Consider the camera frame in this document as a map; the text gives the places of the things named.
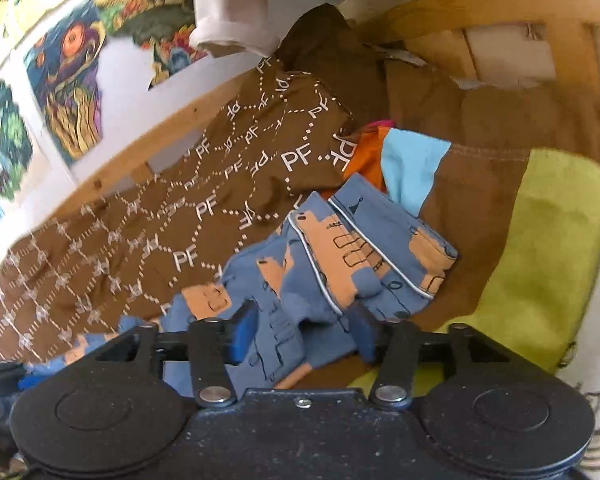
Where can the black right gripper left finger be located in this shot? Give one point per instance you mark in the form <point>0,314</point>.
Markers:
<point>214,343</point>

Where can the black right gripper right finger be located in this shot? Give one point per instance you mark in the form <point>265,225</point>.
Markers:
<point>393,346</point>

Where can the blue patterned pyjama pants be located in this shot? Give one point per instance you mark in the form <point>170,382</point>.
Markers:
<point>328,253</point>

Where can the brown PF patterned blanket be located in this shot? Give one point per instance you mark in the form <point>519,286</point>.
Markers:
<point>288,133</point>

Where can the lime green towel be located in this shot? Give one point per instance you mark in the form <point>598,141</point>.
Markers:
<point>526,226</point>

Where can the cartoon character poster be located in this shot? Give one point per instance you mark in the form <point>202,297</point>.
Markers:
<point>23,166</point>

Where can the brown orange blue striped cloth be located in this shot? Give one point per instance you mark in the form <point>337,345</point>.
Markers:
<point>429,108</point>

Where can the colourful art poster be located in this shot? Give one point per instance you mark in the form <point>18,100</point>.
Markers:
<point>62,70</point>

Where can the floral art poster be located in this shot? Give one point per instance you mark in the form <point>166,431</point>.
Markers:
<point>161,27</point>

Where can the wooden bed frame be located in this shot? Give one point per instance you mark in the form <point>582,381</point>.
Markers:
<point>568,25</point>

